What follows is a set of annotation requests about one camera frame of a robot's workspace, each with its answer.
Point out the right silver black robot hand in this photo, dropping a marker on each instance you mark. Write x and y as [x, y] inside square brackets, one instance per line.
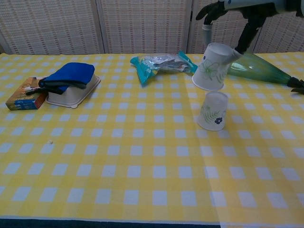
[256, 12]

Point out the white cup large flower print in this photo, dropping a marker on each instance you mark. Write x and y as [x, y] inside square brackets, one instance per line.
[211, 71]

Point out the woven folding screen panel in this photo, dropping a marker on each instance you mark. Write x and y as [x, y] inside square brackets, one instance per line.
[282, 33]
[225, 31]
[145, 26]
[52, 26]

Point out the green spray bottle black nozzle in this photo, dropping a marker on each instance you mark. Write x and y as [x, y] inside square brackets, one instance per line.
[256, 70]

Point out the teal silver snack packet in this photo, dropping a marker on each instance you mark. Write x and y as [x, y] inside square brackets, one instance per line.
[164, 65]

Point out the white cup fern blue flower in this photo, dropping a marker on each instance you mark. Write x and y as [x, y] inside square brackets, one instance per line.
[213, 111]

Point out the yellow white checked tablecloth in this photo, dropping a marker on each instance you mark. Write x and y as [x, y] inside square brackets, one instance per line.
[261, 154]
[107, 154]

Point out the blue cloth pouch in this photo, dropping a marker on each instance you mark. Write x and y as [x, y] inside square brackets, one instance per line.
[71, 73]

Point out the white plastic food container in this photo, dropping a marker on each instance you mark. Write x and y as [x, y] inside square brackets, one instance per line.
[71, 95]

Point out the orange blue cardboard box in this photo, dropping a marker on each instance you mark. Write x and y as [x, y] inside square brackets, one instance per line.
[23, 99]

